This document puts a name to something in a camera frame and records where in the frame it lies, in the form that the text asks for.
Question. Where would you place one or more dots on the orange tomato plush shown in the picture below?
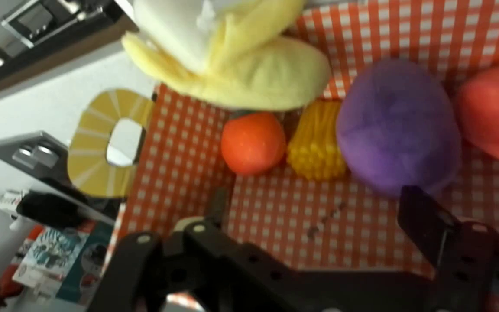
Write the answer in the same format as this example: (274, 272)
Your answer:
(253, 144)

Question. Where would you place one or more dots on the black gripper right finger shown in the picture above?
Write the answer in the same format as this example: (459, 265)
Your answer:
(428, 225)

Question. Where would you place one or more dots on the teal product box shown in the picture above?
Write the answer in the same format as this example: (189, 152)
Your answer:
(64, 263)

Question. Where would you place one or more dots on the yellow corn plush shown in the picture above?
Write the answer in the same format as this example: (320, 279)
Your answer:
(312, 151)

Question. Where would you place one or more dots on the red carrot plush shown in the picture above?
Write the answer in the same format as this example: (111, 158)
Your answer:
(476, 104)

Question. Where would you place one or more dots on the yellow banana plush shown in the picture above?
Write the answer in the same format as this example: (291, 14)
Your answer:
(232, 54)

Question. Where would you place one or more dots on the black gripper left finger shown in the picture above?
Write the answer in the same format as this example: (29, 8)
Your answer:
(216, 206)

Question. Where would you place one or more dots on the black induction cooktop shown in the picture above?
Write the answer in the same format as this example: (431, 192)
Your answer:
(40, 156)

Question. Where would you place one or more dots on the purple eggplant plush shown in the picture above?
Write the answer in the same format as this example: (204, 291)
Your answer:
(397, 128)

